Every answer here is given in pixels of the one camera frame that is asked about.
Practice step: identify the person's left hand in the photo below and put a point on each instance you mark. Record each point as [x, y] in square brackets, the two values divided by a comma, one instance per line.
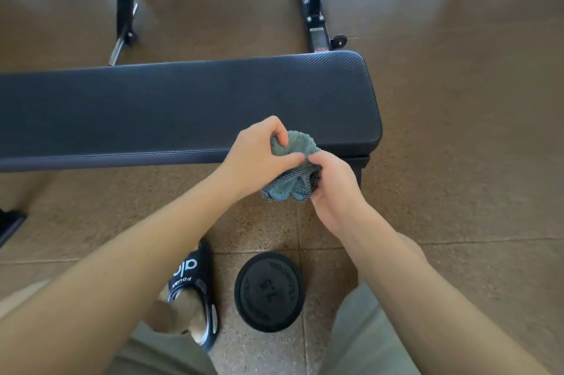
[253, 154]

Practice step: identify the person's right hand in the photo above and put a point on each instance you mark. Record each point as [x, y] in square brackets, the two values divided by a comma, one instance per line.
[337, 189]

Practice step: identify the person's left thumb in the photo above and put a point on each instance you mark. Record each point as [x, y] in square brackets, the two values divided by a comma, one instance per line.
[288, 161]

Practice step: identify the person's right fingers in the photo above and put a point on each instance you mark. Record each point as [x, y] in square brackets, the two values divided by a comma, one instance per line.
[319, 163]

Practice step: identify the grey microfibre cloth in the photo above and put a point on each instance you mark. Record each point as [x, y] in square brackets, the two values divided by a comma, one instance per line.
[293, 167]

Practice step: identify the person's right forearm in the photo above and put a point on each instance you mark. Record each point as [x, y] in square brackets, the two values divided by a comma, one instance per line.
[423, 299]

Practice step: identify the person's left forearm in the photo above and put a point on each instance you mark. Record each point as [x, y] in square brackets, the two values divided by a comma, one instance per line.
[119, 273]

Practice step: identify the black padded flat bench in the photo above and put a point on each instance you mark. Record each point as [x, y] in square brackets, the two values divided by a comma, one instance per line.
[185, 110]

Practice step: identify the black weight plate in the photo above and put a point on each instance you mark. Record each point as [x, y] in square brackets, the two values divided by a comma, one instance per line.
[269, 292]

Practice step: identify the black slide sandal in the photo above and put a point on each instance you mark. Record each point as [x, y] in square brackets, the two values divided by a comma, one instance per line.
[196, 286]

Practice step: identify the person's grey shorts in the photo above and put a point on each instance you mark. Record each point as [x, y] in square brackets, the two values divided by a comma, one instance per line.
[365, 330]

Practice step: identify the person's left foot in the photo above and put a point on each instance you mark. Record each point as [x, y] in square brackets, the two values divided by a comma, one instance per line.
[180, 313]

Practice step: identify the black equipment base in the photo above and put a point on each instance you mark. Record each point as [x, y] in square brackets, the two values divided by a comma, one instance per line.
[9, 225]

